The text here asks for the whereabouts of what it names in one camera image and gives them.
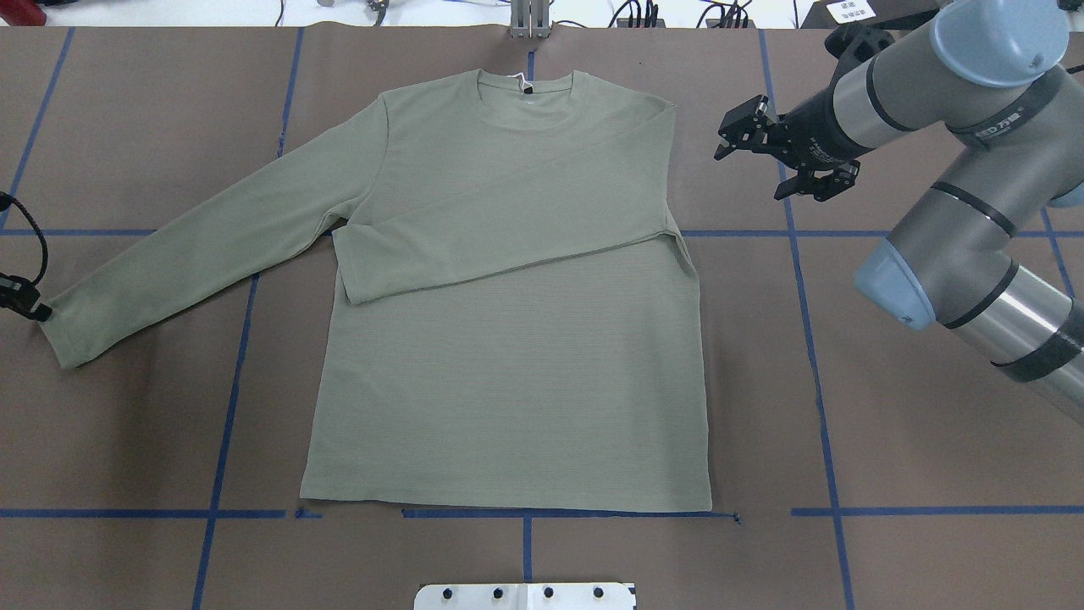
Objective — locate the red cylinder bottle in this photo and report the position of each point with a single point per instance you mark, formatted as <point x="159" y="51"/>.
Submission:
<point x="22" y="13"/>

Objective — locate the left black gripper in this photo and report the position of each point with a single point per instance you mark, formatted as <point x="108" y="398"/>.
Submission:
<point x="19" y="296"/>

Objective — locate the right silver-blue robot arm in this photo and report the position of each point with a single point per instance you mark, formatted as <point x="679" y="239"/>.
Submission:
<point x="991" y="72"/>

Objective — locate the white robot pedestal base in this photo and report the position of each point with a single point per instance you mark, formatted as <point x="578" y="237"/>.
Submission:
<point x="573" y="595"/>

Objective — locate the olive green long-sleeve shirt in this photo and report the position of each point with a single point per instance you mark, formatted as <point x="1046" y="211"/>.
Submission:
<point x="516" y="317"/>

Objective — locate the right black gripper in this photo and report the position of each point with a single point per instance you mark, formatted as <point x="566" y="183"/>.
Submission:
<point x="815" y="123"/>

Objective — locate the aluminium frame post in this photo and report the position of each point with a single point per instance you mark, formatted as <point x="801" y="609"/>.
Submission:
<point x="530" y="19"/>

